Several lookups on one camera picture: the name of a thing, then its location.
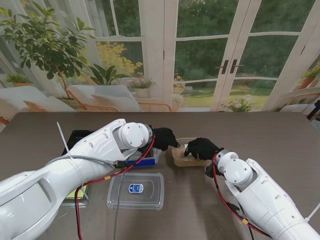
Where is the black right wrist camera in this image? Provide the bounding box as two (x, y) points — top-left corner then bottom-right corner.
(204, 163), (217, 179)

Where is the black tripod stand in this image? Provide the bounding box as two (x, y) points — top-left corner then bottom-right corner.
(306, 99), (320, 121)

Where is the black plastic food tray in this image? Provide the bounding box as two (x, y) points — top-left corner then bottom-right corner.
(61, 129), (96, 156)

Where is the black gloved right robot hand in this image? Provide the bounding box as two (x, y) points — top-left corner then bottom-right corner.
(183, 137), (225, 161)

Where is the red left arm cable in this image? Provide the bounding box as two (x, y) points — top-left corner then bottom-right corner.
(74, 134), (156, 240)

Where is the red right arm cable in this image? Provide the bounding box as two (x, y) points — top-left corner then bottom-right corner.
(211, 153), (272, 238)

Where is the clear lid with white label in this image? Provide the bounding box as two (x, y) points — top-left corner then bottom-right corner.
(172, 136), (201, 161)

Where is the white cable tie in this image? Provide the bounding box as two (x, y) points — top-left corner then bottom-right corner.
(304, 199), (320, 223)
(56, 121), (90, 201)

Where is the clear container with blue clips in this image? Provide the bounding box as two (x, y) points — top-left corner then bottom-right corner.
(126, 147), (162, 168)

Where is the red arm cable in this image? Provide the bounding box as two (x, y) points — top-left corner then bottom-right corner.
(74, 134), (156, 240)
(211, 153), (272, 238)

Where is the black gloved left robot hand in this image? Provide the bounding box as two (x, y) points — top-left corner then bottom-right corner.
(152, 127), (181, 152)

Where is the clear lid with green sheet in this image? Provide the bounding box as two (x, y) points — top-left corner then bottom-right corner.
(61, 184), (90, 207)

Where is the brown kraft paper bowl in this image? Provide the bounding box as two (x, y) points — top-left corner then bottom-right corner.
(171, 138), (213, 168)

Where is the clear lid with blue sticker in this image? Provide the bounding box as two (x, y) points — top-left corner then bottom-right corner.
(106, 172), (165, 211)

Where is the grey cable with black plug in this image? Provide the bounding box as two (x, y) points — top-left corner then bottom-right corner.
(44, 154), (126, 240)

